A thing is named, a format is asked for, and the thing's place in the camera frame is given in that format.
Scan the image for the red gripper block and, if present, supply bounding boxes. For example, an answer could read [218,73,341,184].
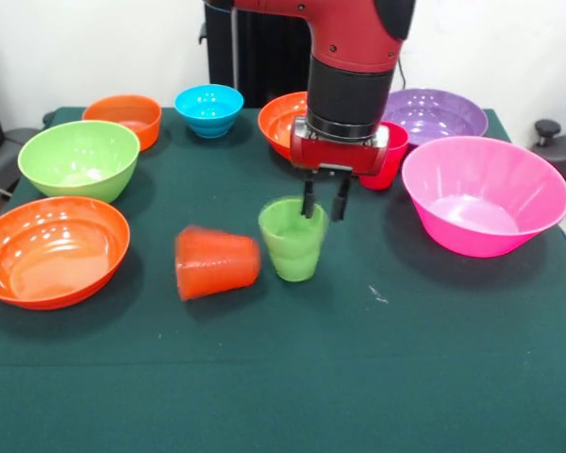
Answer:
[290,131,391,222]

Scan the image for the green cup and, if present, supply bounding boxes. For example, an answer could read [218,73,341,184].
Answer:
[258,196,330,283]

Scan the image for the wide orange bowl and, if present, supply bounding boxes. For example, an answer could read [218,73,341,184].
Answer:
[0,196,131,311]
[257,91,310,159]

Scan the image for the orange cup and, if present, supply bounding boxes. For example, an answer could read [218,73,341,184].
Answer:
[175,225,262,302]

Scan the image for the crimson red cup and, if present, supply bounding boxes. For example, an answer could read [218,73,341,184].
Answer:
[358,120,410,192]

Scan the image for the purple bowl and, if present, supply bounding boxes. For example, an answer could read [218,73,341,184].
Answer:
[381,88,490,147]

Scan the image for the small blue bowl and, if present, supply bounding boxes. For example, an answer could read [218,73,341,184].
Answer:
[174,84,244,140]

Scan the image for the dark green tablecloth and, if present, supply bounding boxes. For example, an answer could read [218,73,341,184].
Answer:
[0,106,566,453]

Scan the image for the large pink bowl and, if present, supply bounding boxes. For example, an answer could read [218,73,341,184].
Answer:
[401,135,566,259]

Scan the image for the small deep orange bowl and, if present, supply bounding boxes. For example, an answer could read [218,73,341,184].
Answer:
[81,94,163,152]

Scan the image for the black round knob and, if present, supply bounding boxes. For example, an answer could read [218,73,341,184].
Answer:
[535,119,562,147]

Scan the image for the green bowl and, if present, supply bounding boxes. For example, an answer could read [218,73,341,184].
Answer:
[17,120,142,205]

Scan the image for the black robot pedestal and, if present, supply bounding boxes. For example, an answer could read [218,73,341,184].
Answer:
[198,0,312,109]

